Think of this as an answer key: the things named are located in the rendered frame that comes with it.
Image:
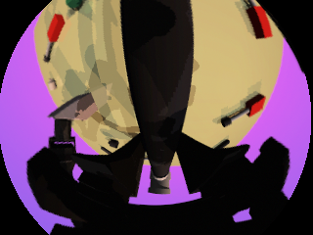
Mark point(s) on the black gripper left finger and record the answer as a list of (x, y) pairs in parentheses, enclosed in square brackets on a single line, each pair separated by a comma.
[(123, 166)]

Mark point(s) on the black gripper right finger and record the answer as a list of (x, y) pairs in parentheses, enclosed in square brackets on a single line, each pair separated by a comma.
[(199, 162)]

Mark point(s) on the grey post with cap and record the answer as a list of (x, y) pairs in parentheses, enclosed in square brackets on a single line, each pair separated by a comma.
[(159, 186)]

